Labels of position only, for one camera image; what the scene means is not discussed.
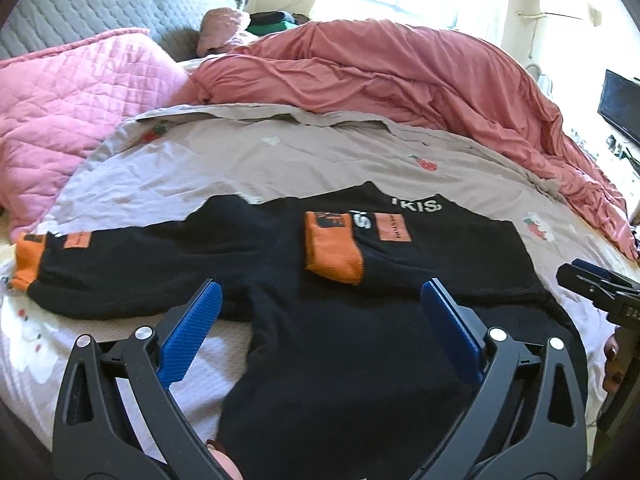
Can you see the grey quilted headboard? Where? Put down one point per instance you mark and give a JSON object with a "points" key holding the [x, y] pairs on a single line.
{"points": [[100, 5]]}

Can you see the black monitor screen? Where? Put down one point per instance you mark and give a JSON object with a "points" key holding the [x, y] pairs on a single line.
{"points": [[620, 105]]}

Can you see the crumpled pink pillow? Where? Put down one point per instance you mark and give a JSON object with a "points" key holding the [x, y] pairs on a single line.
{"points": [[220, 27]]}

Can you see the black sweater with orange cuffs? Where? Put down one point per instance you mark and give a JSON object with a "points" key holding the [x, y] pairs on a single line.
{"points": [[325, 340]]}

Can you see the pink quilted blanket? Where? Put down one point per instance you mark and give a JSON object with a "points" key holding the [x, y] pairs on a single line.
{"points": [[65, 105]]}

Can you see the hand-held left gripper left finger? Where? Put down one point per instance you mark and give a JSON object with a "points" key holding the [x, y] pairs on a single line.
{"points": [[192, 327]]}

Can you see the person's right hand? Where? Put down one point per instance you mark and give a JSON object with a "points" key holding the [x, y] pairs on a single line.
{"points": [[611, 362]]}

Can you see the coral red duvet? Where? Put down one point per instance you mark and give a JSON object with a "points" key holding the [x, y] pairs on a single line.
{"points": [[425, 90]]}

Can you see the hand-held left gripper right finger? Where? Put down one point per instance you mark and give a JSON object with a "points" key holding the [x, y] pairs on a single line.
{"points": [[452, 332]]}

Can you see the strawberry print bed sheet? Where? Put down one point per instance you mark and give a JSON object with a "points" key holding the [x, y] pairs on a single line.
{"points": [[300, 160]]}

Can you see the person's left hand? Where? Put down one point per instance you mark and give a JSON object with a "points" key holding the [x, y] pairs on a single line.
{"points": [[227, 462]]}

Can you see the dark folded clothes pile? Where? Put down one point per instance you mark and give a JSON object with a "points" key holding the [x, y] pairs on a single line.
{"points": [[272, 20]]}

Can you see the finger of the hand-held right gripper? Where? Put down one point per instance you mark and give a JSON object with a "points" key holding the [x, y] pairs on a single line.
{"points": [[595, 282]]}

